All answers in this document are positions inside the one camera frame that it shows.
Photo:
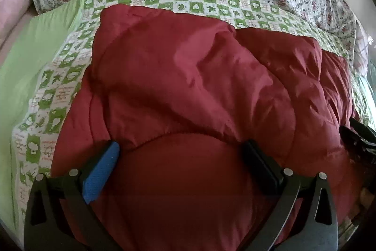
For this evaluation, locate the red quilted comforter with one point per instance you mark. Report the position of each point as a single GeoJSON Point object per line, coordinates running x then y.
{"type": "Point", "coordinates": [191, 77]}

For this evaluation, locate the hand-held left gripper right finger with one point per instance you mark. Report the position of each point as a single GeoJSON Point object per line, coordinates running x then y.
{"type": "Point", "coordinates": [261, 165]}

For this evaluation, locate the pale patterned pillow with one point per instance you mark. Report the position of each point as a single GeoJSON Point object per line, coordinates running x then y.
{"type": "Point", "coordinates": [364, 48]}

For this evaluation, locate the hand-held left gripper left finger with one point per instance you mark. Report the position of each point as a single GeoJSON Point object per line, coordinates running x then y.
{"type": "Point", "coordinates": [100, 171]}

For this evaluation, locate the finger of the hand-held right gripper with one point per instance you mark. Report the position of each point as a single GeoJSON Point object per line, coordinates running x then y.
{"type": "Point", "coordinates": [359, 135]}

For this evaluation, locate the pink pillow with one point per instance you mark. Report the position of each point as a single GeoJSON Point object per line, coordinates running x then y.
{"type": "Point", "coordinates": [14, 4]}

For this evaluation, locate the green checkered bedsheet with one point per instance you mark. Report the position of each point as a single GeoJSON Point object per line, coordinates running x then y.
{"type": "Point", "coordinates": [38, 62]}

